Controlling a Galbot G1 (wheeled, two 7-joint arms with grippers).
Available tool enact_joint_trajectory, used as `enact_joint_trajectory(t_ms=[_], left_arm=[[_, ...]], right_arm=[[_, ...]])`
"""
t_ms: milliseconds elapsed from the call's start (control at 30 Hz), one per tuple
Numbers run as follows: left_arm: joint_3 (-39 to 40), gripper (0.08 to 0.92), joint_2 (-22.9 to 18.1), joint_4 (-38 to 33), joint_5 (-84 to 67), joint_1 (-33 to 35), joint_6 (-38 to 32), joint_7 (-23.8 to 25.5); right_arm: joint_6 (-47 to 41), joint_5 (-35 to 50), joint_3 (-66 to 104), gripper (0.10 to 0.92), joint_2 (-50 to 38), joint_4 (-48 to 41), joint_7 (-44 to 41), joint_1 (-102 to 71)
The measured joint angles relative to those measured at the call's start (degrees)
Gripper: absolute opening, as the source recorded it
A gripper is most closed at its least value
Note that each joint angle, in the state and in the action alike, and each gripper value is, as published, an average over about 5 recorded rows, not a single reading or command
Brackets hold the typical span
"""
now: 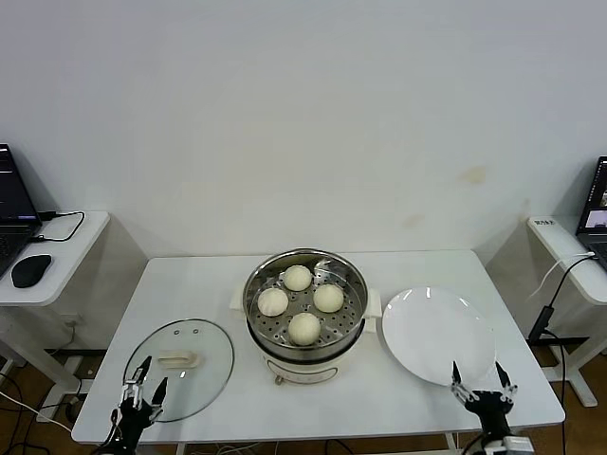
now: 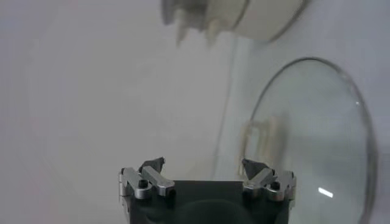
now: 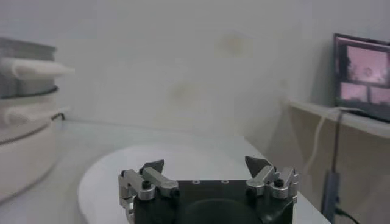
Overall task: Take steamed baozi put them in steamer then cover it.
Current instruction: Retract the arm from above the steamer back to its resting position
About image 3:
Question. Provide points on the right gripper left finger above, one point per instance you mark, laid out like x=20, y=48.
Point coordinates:
x=152, y=179

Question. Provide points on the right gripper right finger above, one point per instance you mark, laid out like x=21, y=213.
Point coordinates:
x=265, y=179

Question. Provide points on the stainless steel steamer basket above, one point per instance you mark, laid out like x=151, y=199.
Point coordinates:
x=27, y=70

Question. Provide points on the round white plate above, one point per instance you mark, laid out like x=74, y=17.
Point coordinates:
x=122, y=161

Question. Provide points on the white side table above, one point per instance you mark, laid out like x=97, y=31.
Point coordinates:
x=365, y=152

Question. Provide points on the cream electric cooker base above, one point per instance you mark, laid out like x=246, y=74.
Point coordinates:
x=24, y=152

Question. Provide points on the black monitor screen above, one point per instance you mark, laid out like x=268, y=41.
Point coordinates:
x=365, y=76

